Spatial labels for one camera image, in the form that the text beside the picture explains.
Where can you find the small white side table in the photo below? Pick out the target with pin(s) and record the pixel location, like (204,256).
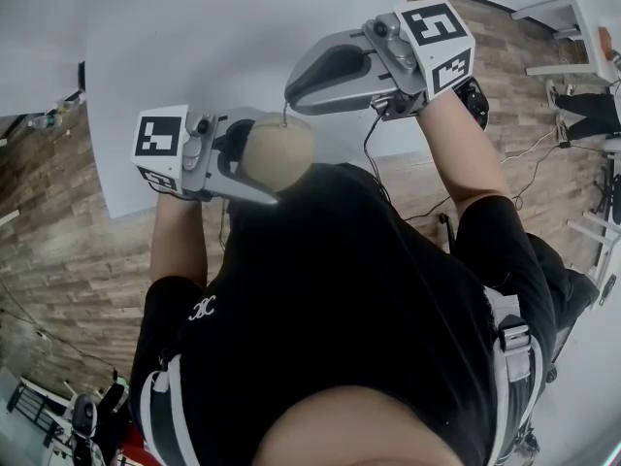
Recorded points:
(582,22)

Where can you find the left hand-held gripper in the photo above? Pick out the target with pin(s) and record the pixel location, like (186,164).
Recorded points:
(160,136)

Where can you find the person's black t-shirt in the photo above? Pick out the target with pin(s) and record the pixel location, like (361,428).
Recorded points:
(339,284)

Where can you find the black jacket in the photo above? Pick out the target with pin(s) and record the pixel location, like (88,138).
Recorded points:
(582,289)

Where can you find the black metal railing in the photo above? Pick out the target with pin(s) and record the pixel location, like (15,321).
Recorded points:
(34,410)

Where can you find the clear plastic container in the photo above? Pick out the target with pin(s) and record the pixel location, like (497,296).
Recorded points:
(67,106)

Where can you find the black office chair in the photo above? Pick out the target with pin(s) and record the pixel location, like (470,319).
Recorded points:
(446,228)

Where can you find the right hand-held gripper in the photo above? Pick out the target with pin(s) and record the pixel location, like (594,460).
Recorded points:
(436,32)

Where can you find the person's left forearm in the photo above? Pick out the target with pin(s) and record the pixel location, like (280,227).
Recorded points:
(177,241)

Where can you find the clear plastic bottle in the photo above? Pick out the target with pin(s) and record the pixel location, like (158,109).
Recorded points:
(46,122)

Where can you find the person's right forearm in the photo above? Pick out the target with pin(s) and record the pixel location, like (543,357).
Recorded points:
(456,148)

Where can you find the person's chin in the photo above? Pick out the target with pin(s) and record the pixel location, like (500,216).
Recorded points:
(359,435)

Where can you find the black equipment pile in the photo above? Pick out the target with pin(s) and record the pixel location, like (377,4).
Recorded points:
(475,102)

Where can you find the red floor panel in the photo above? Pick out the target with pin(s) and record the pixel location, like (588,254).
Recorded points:
(133,452)

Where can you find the white desk frame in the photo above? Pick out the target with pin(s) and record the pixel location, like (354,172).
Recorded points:
(606,241)

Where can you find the grey handheld device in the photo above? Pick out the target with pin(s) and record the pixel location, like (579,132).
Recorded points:
(83,415)

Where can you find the orange flat object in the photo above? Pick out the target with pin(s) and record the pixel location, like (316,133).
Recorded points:
(605,42)

